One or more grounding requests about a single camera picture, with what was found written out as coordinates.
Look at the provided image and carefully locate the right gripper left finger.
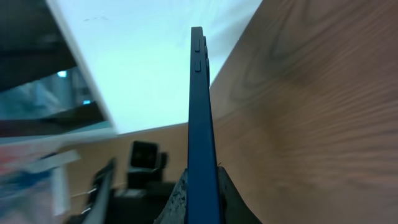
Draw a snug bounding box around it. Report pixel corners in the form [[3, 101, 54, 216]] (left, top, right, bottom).
[[154, 169, 187, 224]]

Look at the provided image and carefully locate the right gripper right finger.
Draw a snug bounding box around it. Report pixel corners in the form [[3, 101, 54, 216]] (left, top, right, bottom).
[[218, 166, 261, 224]]

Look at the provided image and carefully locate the blue Galaxy smartphone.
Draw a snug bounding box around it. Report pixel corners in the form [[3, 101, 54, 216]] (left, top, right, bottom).
[[186, 27, 223, 224]]

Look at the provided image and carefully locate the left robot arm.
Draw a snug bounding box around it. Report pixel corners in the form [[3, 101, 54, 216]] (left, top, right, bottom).
[[65, 141, 175, 224]]

